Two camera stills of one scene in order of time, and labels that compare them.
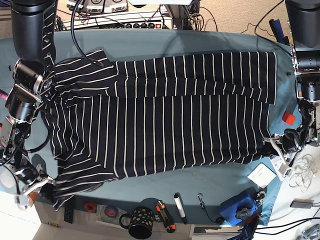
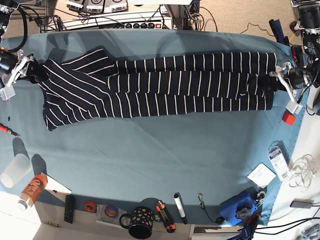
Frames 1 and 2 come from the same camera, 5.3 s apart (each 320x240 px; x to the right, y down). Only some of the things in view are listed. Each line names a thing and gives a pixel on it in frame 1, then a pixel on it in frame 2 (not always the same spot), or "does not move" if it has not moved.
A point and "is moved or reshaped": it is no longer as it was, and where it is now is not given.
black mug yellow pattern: (139, 223) does not move
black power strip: (154, 25) does not move
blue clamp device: (243, 209) does not move
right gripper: (289, 141) -> (293, 78)
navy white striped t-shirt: (112, 120) is moved or reshaped
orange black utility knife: (168, 219) does not move
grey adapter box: (302, 203) does not move
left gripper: (29, 180) -> (15, 64)
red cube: (288, 118) does not move
